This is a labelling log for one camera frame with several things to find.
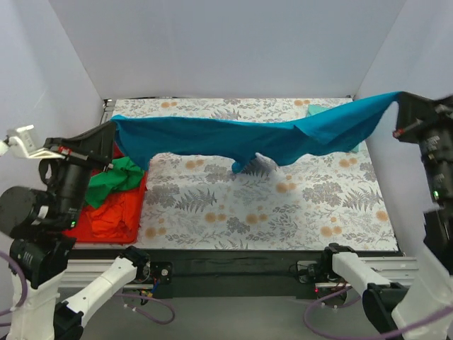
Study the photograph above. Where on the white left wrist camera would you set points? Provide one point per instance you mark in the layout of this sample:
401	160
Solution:
23	143

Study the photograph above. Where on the floral patterned table mat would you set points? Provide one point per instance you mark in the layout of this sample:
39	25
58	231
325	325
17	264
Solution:
197	202

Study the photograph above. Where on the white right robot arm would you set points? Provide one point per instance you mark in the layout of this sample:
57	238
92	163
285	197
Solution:
416	301

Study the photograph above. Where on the folded mint green t shirt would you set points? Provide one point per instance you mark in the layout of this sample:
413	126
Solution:
317	109

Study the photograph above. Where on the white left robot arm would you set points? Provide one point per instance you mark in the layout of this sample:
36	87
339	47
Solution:
37	222

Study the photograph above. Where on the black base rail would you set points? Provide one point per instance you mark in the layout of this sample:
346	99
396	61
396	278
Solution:
234	273

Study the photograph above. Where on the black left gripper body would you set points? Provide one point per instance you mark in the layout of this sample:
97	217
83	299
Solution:
78	154

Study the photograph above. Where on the red plastic bin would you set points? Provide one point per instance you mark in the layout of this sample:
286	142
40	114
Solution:
80	231

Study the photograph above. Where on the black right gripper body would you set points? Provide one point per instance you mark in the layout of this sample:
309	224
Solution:
420	126

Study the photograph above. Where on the blue t shirt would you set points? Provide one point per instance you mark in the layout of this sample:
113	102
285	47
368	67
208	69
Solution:
338	129

